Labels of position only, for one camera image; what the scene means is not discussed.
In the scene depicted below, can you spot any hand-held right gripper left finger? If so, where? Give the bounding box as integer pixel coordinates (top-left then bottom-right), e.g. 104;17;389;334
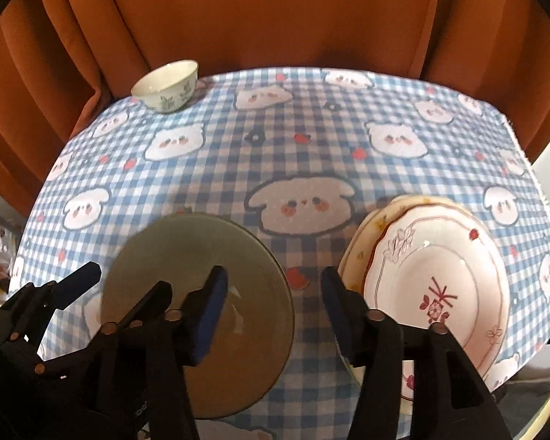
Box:
89;265;230;440

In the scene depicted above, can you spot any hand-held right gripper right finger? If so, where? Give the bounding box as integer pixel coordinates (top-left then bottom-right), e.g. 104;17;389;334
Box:
320;267;500;440

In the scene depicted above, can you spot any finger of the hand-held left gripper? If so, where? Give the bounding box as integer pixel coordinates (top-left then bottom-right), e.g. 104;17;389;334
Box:
0;261;103;344

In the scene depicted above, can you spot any yellow floral plate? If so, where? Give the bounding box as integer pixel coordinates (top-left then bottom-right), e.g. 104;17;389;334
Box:
338;195;477;388

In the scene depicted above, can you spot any white bowl with leaf print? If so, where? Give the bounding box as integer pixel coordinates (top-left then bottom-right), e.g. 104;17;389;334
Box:
100;213;296;420
131;59;199;113

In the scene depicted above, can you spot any pink scalloped plate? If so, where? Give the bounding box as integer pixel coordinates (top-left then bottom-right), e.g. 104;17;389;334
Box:
362;204;510;415

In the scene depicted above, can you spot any blue checked tablecloth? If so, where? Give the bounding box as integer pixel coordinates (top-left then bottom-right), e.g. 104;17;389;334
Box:
9;68;550;440

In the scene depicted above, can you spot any orange curtain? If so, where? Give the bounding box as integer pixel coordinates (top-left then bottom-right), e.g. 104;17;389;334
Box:
0;0;550;221

